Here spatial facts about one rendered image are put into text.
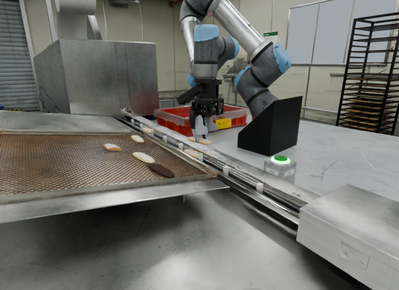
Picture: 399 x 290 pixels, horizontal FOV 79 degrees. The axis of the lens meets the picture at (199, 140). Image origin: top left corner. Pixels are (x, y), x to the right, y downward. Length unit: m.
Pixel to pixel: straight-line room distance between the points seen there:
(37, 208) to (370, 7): 5.27
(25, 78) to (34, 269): 7.27
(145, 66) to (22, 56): 6.29
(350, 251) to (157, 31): 8.44
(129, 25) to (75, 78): 6.92
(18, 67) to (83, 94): 6.28
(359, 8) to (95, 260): 5.30
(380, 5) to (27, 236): 5.25
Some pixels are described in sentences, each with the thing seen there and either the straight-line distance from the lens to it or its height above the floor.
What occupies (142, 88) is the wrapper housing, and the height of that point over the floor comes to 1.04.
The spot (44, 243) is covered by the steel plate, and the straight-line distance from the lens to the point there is 0.64.
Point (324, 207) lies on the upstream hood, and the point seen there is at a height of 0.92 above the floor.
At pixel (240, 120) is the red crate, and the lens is 1.49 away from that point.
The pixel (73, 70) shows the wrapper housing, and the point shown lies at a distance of 1.48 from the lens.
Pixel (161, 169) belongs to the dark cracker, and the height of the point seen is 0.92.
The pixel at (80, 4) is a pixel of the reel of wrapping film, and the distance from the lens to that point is 2.20.
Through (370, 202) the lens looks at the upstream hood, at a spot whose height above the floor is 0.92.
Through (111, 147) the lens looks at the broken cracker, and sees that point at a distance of 0.80.
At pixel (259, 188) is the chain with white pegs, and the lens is 0.68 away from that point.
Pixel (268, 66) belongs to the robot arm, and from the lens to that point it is 1.07.
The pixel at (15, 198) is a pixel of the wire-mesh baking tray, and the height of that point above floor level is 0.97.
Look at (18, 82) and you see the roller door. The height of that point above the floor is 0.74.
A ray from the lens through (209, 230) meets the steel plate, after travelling 0.58.
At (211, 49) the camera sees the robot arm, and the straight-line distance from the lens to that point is 0.77.
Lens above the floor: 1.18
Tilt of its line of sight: 17 degrees down
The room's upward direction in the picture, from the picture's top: straight up
